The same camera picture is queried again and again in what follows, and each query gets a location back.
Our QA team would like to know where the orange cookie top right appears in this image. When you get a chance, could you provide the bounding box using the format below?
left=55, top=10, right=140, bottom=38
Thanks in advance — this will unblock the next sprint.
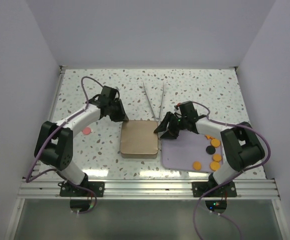
left=205, top=135, right=214, bottom=140

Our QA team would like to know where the rose gold tin lid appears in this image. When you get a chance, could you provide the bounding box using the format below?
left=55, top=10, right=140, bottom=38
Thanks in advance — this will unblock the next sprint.
left=119, top=120, right=159, bottom=159

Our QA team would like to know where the orange round cookie upper right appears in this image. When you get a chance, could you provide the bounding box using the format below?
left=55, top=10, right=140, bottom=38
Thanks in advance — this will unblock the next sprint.
left=210, top=138, right=221, bottom=148

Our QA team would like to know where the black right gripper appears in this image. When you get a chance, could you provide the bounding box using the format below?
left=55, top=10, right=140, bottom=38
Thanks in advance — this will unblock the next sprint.
left=154, top=111, right=188, bottom=140

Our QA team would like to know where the orange round cookie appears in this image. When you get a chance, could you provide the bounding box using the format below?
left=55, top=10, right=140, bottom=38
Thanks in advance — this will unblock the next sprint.
left=192, top=161, right=202, bottom=171
left=210, top=138, right=221, bottom=148

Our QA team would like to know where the pink round cookie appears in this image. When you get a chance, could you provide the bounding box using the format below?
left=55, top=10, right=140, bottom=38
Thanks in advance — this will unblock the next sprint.
left=82, top=127, right=92, bottom=135

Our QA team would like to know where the lilac plastic tray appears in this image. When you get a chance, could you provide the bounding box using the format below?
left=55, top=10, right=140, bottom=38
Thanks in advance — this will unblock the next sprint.
left=161, top=130, right=224, bottom=173

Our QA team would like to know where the orange waffle cookie bottom right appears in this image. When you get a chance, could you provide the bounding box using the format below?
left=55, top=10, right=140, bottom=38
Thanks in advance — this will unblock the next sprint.
left=209, top=161, right=221, bottom=172

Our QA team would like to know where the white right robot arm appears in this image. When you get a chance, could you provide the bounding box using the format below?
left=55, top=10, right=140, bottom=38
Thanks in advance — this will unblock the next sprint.
left=154, top=112, right=265, bottom=197

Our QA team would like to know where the orange flower cookie right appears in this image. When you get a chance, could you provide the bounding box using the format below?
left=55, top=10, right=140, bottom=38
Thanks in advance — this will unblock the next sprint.
left=212, top=153, right=222, bottom=162

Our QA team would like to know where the black round cookie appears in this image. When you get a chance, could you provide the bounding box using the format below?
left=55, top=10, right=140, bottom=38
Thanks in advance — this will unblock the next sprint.
left=205, top=145, right=216, bottom=155

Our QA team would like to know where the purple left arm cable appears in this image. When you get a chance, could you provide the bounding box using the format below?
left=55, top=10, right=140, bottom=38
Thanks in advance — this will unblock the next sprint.
left=24, top=76, right=105, bottom=216

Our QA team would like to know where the aluminium mounting rail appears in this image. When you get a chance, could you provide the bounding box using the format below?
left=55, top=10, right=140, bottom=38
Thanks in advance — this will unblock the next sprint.
left=17, top=179, right=280, bottom=200

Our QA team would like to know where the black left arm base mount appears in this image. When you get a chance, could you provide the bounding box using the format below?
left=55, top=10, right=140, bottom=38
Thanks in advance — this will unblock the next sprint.
left=57, top=181, right=105, bottom=198

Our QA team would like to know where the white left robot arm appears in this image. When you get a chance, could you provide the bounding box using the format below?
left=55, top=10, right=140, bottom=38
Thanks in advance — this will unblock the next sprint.
left=34, top=94, right=128, bottom=197

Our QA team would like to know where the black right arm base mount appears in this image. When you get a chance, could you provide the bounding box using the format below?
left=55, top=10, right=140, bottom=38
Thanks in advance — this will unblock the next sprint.
left=191, top=181, right=236, bottom=198

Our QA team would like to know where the orange round cookie bottom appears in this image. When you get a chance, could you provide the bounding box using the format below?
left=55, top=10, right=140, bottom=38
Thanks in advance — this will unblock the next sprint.
left=192, top=161, right=202, bottom=171

